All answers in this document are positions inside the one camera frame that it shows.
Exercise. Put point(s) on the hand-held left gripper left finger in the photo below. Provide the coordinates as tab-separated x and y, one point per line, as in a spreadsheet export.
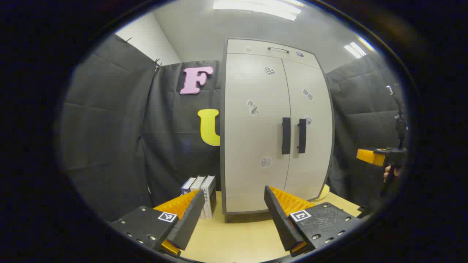
186	223

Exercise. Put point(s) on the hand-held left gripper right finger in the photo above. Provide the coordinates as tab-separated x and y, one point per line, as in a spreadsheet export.
281	223

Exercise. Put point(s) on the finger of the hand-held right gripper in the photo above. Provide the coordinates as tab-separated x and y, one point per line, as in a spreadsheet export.
370	156

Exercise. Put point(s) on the grey double-door shoe cabinet body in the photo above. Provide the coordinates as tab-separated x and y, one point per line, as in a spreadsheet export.
222	128

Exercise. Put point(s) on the white book with black spine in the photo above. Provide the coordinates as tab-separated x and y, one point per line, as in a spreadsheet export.
209	193

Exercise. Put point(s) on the blue cover book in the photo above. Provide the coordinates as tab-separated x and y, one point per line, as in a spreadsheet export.
187	185

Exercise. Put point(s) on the yellow plush bun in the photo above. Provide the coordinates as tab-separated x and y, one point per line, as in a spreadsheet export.
324	191

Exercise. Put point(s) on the small ceiling light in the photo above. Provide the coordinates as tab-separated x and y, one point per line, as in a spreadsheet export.
354	49

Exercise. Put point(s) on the black backdrop cloth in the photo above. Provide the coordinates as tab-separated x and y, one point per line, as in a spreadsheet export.
109	128

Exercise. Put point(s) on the large ceiling light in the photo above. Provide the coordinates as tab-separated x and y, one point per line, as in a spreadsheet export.
256	9

